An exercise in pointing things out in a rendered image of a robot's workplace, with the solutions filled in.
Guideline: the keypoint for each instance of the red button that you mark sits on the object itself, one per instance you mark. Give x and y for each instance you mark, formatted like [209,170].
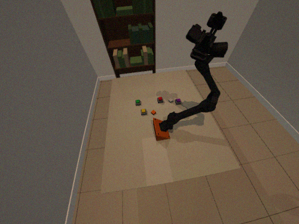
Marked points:
[160,100]

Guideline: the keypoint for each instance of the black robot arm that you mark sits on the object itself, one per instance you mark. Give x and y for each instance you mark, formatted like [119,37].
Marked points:
[208,105]

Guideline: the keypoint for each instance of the yellow button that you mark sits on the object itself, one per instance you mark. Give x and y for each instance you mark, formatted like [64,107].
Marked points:
[143,112]

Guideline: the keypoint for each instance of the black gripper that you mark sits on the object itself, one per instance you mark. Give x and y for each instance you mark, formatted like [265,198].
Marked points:
[201,50]

